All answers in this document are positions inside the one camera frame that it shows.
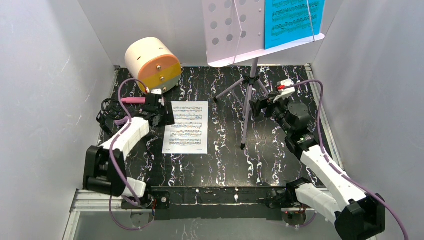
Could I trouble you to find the pink microphone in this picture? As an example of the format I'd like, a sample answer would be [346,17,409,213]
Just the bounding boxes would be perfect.
[121,97,146,104]

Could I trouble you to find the white sheet music page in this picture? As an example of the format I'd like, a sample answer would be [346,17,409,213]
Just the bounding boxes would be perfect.
[162,101,209,155]

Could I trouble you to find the black tripod microphone stand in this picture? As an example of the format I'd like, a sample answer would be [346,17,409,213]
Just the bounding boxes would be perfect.
[96,98,128,136]

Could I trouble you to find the lilac music stand tripod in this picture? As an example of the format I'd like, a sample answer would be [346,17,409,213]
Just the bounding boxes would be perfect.
[201,0,327,151]

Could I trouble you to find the blue sheet music page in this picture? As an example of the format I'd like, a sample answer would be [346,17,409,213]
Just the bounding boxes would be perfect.
[264,0,326,50]

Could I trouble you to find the silver mesh studio microphone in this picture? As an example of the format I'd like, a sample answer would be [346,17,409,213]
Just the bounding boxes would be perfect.
[114,116,130,126]

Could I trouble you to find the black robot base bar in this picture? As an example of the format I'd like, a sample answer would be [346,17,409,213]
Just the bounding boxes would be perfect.
[138,186,305,221]

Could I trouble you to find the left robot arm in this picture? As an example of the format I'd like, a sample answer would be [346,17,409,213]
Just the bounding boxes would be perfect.
[83,93,175,200]

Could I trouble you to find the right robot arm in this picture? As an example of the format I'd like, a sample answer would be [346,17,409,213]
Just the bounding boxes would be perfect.
[249,96,386,240]

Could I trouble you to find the round pastel drawer cabinet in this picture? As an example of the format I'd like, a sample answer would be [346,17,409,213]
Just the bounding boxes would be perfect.
[124,37,182,93]

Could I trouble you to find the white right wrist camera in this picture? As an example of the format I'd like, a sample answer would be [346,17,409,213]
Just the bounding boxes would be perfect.
[273,78,295,103]

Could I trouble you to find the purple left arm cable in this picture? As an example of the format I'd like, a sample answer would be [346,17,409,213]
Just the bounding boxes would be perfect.
[108,78,151,232]

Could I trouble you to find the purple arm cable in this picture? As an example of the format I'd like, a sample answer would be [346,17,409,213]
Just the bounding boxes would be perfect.
[108,78,151,232]
[286,79,410,240]

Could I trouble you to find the aluminium rail right edge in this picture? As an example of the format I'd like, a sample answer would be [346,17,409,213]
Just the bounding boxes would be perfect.
[304,63,379,240]

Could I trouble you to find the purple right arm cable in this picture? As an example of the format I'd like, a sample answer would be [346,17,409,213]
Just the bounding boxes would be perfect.
[286,79,410,240]

